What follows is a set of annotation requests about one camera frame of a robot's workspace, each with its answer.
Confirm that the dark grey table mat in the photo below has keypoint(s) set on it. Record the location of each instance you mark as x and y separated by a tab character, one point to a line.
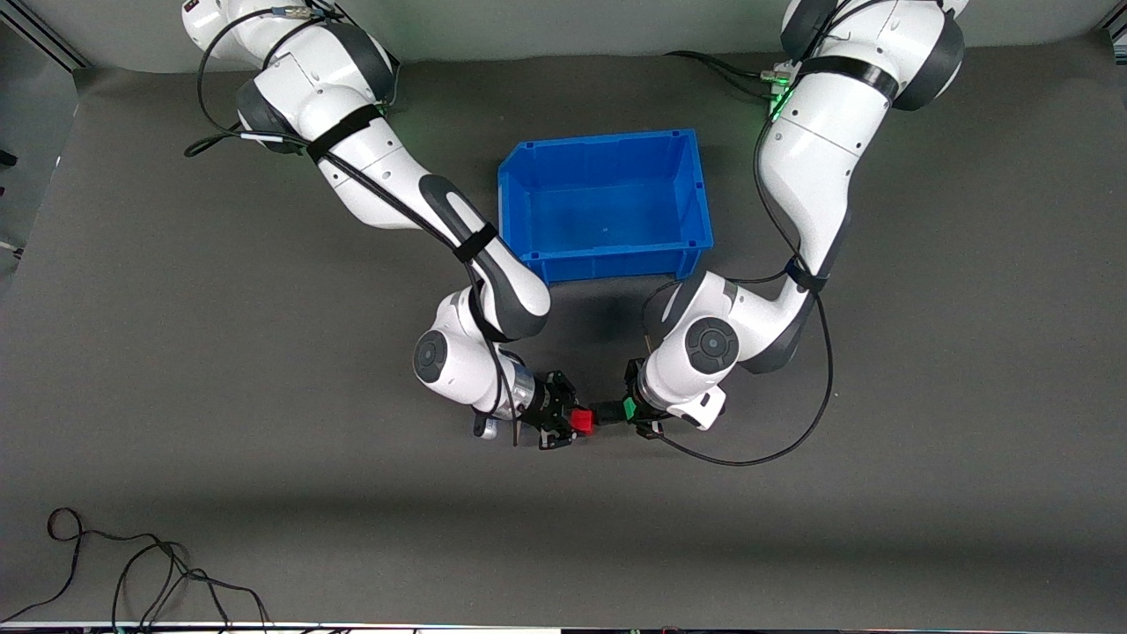
563	528

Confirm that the green cube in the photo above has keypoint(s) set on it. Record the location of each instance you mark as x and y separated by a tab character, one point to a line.
629	409

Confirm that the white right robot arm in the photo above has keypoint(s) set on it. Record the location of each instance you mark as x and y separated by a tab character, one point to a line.
370	167

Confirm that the aluminium frame rail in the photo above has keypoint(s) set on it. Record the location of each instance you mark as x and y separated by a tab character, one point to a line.
1116	30
46	37

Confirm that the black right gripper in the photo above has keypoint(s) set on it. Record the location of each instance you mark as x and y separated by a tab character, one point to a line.
551	407

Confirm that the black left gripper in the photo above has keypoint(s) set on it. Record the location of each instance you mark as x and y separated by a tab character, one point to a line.
636	390

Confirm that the red cube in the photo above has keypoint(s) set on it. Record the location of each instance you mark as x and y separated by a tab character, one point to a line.
581	420

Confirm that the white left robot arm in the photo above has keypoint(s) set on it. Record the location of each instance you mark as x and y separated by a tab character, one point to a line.
810	176

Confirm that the blue plastic bin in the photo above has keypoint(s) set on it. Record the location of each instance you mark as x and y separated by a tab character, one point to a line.
607	211

